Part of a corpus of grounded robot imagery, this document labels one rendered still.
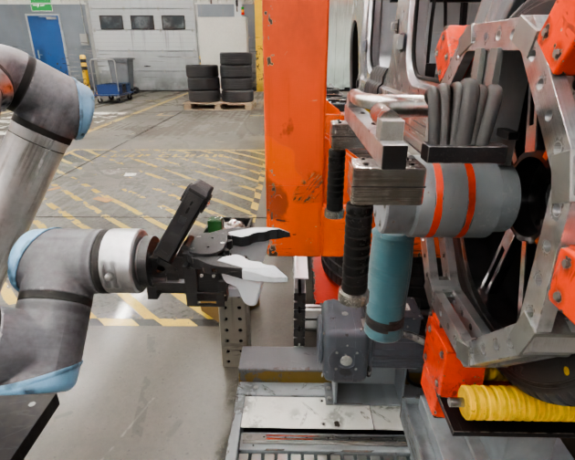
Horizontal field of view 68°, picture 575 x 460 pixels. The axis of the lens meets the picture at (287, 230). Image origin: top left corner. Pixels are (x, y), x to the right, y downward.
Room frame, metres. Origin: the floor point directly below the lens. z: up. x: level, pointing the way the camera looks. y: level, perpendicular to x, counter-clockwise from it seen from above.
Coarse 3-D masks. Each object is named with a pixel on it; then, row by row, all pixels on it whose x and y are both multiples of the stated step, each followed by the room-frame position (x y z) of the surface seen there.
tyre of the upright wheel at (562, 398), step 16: (528, 0) 0.78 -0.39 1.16; (544, 0) 0.73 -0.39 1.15; (512, 16) 0.82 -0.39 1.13; (464, 272) 0.83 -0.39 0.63; (464, 288) 0.81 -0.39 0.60; (512, 368) 0.58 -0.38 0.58; (528, 368) 0.54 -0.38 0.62; (544, 368) 0.51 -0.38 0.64; (560, 368) 0.47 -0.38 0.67; (528, 384) 0.53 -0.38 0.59; (544, 384) 0.50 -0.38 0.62; (560, 384) 0.47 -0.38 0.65; (544, 400) 0.50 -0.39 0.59; (560, 400) 0.47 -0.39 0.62
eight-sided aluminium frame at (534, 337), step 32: (480, 32) 0.74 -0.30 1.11; (512, 32) 0.63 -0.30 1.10; (544, 64) 0.53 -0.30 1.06; (544, 96) 0.52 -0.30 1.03; (544, 128) 0.50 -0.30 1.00; (544, 224) 0.46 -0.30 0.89; (448, 256) 0.83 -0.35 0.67; (544, 256) 0.44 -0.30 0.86; (448, 288) 0.78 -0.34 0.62; (544, 288) 0.43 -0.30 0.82; (448, 320) 0.67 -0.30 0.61; (480, 320) 0.66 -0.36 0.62; (544, 320) 0.42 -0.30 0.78; (480, 352) 0.54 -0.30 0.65; (512, 352) 0.46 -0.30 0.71; (544, 352) 0.42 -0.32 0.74
